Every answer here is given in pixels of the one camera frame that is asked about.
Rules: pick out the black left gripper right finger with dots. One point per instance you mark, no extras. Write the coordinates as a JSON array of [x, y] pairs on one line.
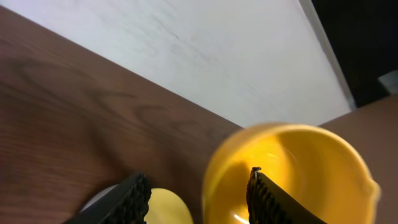
[[270, 204]]

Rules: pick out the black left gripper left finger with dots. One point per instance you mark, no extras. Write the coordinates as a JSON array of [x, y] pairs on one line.
[[126, 203]]

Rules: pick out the yellow measuring scoop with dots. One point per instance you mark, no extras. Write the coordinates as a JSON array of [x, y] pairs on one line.
[[316, 167]]

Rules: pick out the white kitchen scale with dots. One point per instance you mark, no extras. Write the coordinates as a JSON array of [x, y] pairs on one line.
[[98, 196]]

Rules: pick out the yellow bowl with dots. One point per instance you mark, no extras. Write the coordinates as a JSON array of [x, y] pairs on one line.
[[166, 207]]

